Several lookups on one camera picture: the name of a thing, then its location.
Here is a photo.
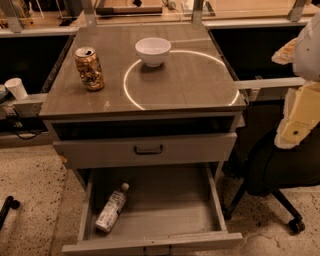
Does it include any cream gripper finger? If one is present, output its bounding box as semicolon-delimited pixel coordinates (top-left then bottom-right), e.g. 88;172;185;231
274;81;320;149
271;38;297;65

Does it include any clear plastic water bottle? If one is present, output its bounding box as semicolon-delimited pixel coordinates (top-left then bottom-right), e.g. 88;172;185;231
95;183;129;233

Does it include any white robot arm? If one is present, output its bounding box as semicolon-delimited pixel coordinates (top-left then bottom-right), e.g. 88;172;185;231
271;13;320;149

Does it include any closed grey drawer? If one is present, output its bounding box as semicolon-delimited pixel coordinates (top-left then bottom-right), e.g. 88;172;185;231
54;133;236;169

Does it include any open lower grey drawer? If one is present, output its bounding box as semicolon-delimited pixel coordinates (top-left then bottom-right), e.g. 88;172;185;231
62;163;242;256

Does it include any grey drawer cabinet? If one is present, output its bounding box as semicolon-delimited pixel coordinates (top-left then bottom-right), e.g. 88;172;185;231
38;23;248;174

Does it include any black office chair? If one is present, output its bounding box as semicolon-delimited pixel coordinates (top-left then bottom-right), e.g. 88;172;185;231
223;100;320;234

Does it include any white ceramic bowl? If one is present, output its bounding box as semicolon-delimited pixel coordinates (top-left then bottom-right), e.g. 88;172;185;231
135;37;171;67

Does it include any gold drink can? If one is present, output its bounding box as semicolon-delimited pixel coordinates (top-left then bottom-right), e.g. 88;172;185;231
75;47;104;91

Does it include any white paper cup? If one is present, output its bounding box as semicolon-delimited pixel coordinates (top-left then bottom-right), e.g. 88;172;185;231
5;78;28;100

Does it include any black stand foot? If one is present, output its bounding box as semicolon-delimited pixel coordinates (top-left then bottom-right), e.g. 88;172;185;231
0;196;20;230

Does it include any aluminium frame rail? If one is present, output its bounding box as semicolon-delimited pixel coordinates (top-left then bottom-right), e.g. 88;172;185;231
234;77;305;90

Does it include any black drawer handle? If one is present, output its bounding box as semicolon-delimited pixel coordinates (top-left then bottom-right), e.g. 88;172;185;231
133;145;164;155

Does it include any black power cable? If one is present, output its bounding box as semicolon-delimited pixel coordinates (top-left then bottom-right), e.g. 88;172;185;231
5;109;46;141

